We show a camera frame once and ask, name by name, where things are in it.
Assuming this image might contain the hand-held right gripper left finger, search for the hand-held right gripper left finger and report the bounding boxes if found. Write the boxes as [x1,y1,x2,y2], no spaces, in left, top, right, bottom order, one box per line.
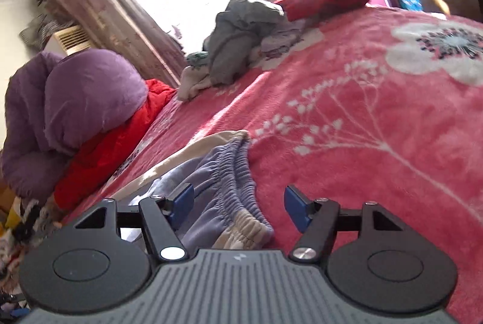
[70,184,195,264]

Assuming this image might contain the beige curtain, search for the beige curtain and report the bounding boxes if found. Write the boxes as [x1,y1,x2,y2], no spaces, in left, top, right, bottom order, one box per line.
[37,0,186,88]

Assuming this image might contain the teal printed garment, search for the teal printed garment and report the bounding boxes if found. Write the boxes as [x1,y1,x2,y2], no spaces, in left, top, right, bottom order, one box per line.
[186,51,209,69]

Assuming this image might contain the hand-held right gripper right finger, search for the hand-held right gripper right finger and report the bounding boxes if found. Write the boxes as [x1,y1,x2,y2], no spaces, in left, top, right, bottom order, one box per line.
[284,185,406,264]

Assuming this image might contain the lilac pants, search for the lilac pants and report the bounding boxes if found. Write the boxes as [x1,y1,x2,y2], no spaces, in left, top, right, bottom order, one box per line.
[112,130,275,254]

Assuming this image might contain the grey garment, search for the grey garment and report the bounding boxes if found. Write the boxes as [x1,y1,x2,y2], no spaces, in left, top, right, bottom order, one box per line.
[203,0,286,88]

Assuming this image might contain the white air conditioner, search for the white air conditioner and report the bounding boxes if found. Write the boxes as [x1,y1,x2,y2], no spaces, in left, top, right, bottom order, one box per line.
[46,24,94,57]

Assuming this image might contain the stack of folded clothes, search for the stack of folded clothes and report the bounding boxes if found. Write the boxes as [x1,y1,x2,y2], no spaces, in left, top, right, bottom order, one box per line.
[0,194,70,321]

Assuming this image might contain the red quilt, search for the red quilt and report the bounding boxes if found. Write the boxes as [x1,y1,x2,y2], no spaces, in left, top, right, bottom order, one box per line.
[53,78,179,212]

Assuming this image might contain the white patterned garment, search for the white patterned garment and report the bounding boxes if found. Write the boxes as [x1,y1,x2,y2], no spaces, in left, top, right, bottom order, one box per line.
[247,24,304,63]

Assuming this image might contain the grey patterned cloth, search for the grey patterned cloth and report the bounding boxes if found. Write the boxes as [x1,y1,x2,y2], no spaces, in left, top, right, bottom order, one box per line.
[20,14,74,47]

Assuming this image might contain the purple duvet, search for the purple duvet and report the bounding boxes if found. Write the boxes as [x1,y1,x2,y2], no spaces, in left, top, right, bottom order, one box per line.
[0,48,149,201]

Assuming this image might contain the pink floral blanket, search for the pink floral blanket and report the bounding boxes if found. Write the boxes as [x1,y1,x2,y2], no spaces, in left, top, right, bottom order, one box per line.
[60,5,483,324]

